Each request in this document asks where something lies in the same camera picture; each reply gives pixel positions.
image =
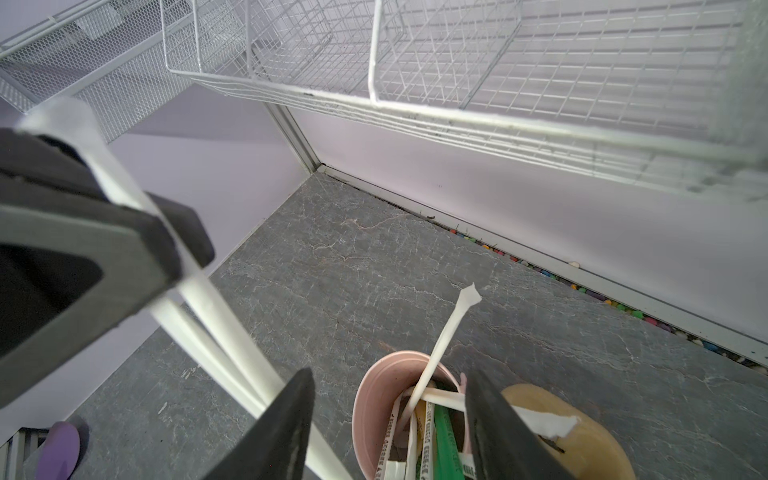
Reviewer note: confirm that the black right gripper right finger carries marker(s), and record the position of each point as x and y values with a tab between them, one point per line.
503	446

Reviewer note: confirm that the pink metal straw bucket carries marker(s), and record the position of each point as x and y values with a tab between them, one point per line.
376	395

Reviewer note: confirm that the stacked pulp cup carriers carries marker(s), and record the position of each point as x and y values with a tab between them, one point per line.
589	451

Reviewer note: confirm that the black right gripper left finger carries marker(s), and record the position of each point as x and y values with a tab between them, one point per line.
276	446

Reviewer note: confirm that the purple pink spatula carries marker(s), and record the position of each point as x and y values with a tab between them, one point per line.
60	453

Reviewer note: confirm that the wrapped straws bundle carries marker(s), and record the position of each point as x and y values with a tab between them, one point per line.
419	441

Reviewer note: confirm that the long white wire basket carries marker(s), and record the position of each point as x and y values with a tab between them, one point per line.
667	95

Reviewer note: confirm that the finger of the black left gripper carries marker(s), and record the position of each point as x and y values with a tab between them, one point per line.
73	264

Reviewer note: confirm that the small white wire basket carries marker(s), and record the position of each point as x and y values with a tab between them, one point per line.
125	59

